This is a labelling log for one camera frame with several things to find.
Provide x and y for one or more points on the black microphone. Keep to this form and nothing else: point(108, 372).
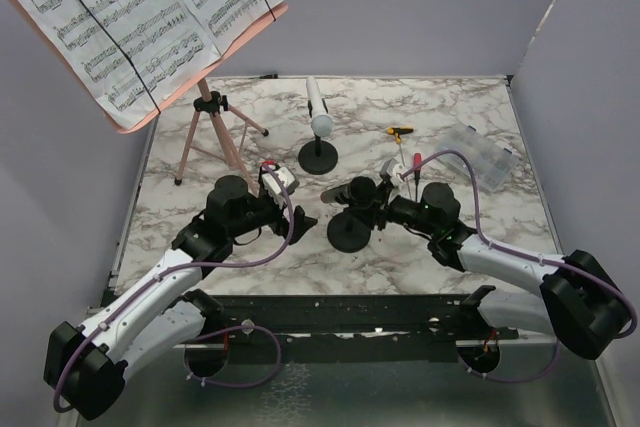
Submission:
point(358, 190)

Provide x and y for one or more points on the left sheet music page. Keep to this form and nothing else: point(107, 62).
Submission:
point(130, 54)

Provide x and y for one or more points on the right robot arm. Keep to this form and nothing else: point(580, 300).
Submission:
point(568, 297)

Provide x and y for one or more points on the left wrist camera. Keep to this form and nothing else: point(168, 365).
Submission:
point(276, 180)

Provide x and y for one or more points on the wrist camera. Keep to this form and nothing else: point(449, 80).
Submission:
point(276, 180)
point(392, 171)

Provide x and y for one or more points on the pink music stand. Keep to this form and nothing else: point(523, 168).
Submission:
point(232, 153)

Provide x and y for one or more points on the black mounting rail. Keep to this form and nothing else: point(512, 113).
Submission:
point(321, 329)

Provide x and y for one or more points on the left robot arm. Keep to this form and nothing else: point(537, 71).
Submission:
point(89, 364)

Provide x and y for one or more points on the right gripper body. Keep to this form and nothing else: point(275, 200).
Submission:
point(380, 220)

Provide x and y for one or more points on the black stand of white microphone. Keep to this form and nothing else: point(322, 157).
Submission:
point(318, 157)

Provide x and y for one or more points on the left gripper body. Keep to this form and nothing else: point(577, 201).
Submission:
point(263, 211)

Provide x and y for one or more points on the white microphone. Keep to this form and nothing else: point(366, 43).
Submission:
point(317, 107)

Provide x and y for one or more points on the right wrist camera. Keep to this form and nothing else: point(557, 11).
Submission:
point(392, 171)

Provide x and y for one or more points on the red handled screwdriver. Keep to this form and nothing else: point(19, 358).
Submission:
point(416, 162)

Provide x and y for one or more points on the yellow black T-handle hex key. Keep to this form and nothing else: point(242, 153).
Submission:
point(397, 132)

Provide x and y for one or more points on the clear plastic parts box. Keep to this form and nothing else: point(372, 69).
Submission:
point(491, 163)

